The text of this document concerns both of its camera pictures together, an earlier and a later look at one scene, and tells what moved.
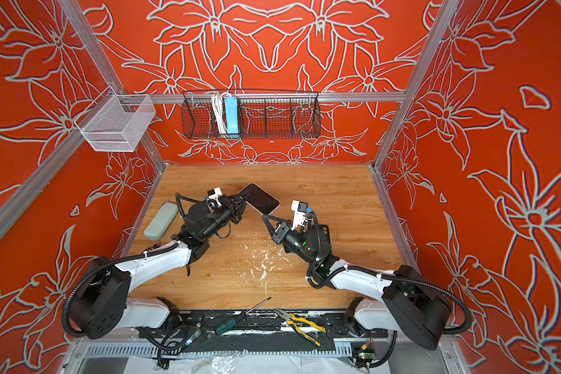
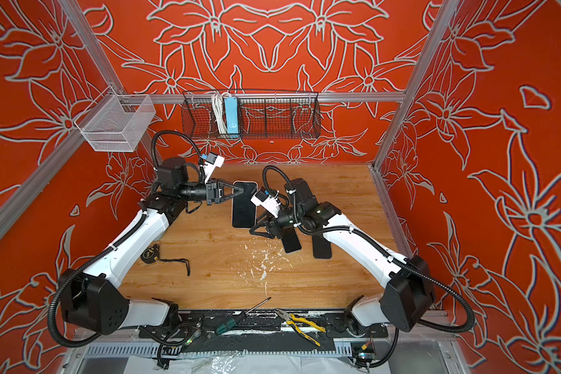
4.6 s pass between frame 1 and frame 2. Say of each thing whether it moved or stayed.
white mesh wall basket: stayed
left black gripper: moved
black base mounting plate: stayed
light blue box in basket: stayed
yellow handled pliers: stayed
